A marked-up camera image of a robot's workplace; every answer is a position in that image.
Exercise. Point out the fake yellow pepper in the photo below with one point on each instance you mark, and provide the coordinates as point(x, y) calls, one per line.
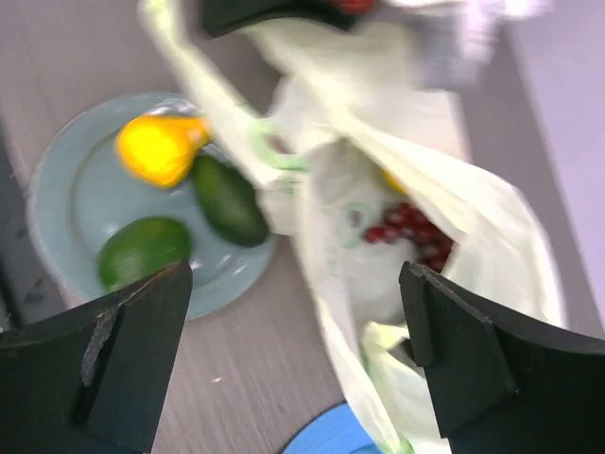
point(160, 150)

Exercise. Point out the fake dark green avocado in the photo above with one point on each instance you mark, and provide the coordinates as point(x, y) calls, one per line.
point(228, 201)

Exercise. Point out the grey-blue round plate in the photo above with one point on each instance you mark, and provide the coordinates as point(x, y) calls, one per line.
point(80, 195)

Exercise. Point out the fake green fruit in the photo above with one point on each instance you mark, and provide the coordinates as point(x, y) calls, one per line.
point(140, 248)

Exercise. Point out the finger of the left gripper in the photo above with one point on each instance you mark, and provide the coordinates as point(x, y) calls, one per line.
point(220, 17)

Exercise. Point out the blue cloth hat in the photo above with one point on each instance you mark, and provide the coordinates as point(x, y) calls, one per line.
point(336, 431)

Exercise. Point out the fake yellow fruit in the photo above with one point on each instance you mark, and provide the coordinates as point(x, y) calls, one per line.
point(392, 182)

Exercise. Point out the pale green plastic bag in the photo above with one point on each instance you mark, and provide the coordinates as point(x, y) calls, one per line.
point(342, 119)

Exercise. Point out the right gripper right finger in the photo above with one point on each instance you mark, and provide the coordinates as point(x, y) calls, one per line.
point(501, 381)

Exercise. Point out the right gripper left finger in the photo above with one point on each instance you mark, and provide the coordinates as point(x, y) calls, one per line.
point(93, 379)

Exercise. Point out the fake purple grape bunch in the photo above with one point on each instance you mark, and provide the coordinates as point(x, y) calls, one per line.
point(404, 221)

